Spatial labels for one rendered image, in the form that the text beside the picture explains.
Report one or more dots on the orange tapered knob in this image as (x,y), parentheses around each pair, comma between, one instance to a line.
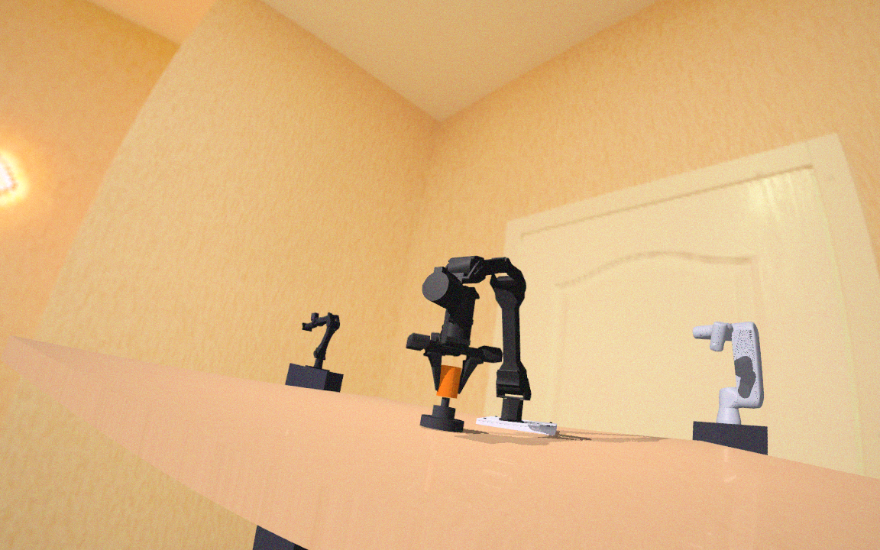
(449,381)

